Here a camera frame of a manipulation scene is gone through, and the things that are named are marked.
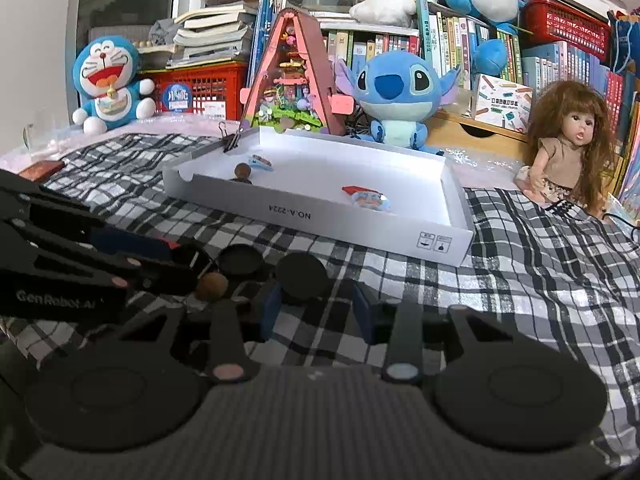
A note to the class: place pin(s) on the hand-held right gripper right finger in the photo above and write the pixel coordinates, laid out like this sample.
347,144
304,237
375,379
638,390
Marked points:
365,312

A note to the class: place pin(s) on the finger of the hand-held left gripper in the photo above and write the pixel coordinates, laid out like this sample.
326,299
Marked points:
160,275
132,244

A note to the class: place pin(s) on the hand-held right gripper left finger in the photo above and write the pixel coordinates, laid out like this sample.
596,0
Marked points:
270,310

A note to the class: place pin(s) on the small red capsule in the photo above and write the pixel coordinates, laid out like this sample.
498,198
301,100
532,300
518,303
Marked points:
174,246

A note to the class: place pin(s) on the black round disc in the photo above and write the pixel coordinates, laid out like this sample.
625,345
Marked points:
241,260
301,277

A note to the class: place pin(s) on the large blue patterned capsule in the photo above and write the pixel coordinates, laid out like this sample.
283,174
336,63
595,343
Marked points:
370,201

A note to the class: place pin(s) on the white cardboard box tray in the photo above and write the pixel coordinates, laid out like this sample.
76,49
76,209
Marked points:
320,180

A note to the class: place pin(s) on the small blue patterned capsule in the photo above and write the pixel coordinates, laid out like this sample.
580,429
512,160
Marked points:
261,161

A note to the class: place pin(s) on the brown flat case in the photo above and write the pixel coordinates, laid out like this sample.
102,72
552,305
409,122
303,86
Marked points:
42,170

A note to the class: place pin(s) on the clear drinking glass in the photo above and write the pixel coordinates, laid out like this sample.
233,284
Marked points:
41,135

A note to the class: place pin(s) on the black binder clip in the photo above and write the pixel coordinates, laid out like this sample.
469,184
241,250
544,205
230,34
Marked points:
231,141

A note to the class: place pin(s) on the black white plaid blanket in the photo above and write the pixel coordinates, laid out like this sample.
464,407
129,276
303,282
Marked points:
525,285

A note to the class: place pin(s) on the blue robot cat plush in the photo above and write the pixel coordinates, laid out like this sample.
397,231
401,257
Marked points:
111,82

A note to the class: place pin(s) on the red plastic crate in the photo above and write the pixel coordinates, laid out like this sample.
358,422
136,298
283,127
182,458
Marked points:
205,92

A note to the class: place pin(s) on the wooden drawer box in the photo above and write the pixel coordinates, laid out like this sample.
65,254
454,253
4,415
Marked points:
480,132

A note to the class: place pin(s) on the grey cloth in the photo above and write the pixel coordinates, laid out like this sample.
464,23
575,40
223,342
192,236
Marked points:
164,32

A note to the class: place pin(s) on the blue alien plush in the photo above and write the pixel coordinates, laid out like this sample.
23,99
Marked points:
397,97

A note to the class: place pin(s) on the stack of lying books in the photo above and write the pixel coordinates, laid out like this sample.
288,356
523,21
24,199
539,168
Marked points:
212,30

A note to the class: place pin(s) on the tall blue upright books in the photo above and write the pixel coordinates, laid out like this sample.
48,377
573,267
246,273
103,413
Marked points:
262,35

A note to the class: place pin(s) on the colourful printed carton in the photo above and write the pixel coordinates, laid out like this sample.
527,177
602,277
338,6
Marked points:
502,102

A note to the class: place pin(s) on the long-haired baby doll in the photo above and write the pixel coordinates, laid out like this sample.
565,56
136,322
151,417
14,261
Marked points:
570,147

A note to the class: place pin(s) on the row of upright books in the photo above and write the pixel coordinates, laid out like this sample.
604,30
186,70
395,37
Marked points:
450,45

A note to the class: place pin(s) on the row of thin picture books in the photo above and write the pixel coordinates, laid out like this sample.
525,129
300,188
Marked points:
630,150

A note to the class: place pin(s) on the red plastic basket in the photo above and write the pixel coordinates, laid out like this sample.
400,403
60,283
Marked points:
565,27

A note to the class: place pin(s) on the blue printed bag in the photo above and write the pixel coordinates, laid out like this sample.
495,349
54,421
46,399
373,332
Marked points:
625,40

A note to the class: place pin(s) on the pink a-frame miniature house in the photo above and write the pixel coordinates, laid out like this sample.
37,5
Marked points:
292,77

